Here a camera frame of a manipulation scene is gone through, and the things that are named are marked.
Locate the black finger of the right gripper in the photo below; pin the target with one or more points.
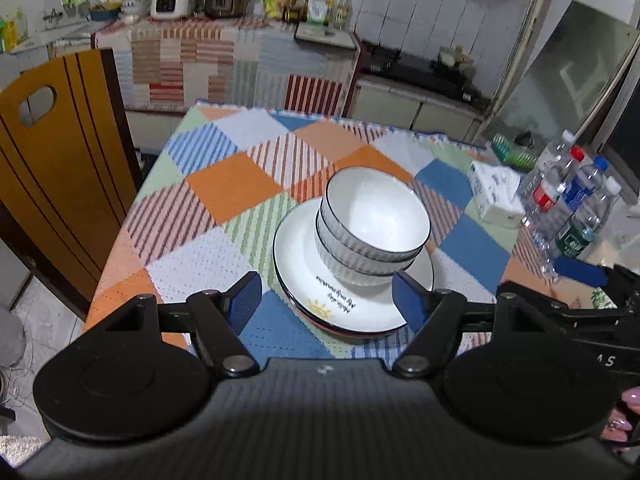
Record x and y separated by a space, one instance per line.
563 315
582 272

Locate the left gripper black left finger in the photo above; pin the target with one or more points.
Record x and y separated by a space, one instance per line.
218 318

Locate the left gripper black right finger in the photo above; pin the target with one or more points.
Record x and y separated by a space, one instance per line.
434 317

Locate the white Morning Honey plate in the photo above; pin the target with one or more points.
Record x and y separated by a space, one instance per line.
350 289

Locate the white black-rimmed deep plate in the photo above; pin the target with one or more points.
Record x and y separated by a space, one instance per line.
325 326

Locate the white ribbed bowl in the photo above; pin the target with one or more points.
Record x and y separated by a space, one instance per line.
375 214
349 266

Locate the right hand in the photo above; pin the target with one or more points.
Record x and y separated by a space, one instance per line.
621 432

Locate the green label water bottle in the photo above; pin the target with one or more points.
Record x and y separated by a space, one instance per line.
582 228

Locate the blue label water bottle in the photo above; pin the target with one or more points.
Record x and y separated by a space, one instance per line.
587 179

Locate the red label water bottle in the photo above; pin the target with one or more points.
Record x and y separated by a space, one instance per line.
544 191

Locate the colourful patchwork tablecloth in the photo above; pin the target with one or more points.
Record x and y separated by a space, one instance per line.
238 189

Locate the white tissue pack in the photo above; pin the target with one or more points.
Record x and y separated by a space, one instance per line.
495 193

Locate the green plastic basket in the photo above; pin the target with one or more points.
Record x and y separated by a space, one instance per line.
520 152

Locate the yellow wooden chair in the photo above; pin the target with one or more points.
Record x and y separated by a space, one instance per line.
69 171

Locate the striped counter cloth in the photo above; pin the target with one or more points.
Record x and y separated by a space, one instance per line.
166 66

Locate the black gas stove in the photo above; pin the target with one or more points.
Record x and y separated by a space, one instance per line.
429 75

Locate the yellow oil bottle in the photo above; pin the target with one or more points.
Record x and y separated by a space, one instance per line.
342 14

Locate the white rice cooker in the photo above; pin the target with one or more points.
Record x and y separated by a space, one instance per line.
171 9

